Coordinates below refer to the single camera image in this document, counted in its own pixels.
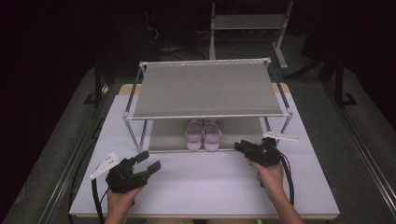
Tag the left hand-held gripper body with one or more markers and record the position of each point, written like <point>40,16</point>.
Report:
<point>124,180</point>

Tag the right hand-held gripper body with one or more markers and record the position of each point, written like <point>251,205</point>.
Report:
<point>264,154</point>

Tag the pink sandal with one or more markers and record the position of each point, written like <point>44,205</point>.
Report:
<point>212,137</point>
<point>194,137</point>

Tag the grey fabric metal shoe rack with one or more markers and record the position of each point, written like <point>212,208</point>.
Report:
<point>205,90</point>

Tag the person's left hand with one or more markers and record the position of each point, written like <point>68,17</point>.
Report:
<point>121,200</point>

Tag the person's right hand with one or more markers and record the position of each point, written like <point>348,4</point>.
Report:
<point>271,177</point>

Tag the white table mat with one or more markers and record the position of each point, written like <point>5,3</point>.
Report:
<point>199,183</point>

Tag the black floor stand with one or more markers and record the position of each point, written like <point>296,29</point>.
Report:
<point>98,84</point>
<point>340,84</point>

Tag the white metal stand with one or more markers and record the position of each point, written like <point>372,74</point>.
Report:
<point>249,21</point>

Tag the metal floor rail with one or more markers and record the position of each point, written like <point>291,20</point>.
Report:
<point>364,155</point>
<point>71,168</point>

